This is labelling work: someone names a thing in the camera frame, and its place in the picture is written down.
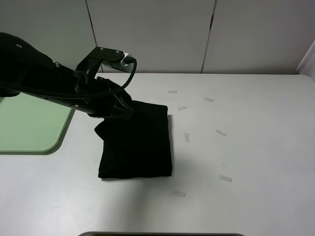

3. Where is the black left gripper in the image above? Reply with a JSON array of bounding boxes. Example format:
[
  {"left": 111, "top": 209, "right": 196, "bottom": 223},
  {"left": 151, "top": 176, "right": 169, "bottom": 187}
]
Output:
[{"left": 73, "top": 72, "right": 134, "bottom": 120}]

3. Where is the black short sleeve t-shirt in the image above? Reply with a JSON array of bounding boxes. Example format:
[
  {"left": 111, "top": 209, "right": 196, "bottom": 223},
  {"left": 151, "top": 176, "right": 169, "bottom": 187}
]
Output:
[{"left": 94, "top": 101, "right": 173, "bottom": 179}]

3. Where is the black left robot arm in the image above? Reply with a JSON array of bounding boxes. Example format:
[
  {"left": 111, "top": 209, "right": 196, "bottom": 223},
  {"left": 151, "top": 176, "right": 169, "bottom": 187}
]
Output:
[{"left": 0, "top": 32, "right": 137, "bottom": 119}]

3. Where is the light green plastic tray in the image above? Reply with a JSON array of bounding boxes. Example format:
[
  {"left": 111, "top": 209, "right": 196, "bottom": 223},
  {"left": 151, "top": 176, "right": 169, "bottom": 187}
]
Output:
[{"left": 0, "top": 93, "right": 74, "bottom": 155}]

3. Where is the clear tape piece centre vertical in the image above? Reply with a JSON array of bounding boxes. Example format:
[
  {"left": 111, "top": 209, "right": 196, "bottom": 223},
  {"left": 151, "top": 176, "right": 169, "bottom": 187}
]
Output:
[{"left": 184, "top": 133, "right": 189, "bottom": 143}]

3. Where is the clear tape piece lower centre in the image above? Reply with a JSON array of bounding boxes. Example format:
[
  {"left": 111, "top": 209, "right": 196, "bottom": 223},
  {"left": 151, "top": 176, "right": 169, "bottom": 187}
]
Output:
[{"left": 172, "top": 190, "right": 186, "bottom": 198}]

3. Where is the clear tape piece right middle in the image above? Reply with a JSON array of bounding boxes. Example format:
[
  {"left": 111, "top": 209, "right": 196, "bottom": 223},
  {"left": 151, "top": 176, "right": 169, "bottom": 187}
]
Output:
[{"left": 216, "top": 129, "right": 226, "bottom": 136}]

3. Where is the clear tape piece lower right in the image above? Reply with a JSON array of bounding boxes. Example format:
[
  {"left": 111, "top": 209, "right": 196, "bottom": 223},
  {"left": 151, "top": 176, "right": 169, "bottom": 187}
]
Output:
[{"left": 219, "top": 175, "right": 232, "bottom": 182}]

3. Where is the black left camera cable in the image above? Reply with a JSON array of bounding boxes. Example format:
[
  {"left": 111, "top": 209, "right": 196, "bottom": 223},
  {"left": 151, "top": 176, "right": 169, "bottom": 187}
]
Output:
[{"left": 0, "top": 58, "right": 138, "bottom": 98}]

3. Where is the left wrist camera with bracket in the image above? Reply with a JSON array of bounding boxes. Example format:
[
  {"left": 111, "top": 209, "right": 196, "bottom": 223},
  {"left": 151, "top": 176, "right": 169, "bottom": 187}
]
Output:
[{"left": 75, "top": 47, "right": 137, "bottom": 74}]

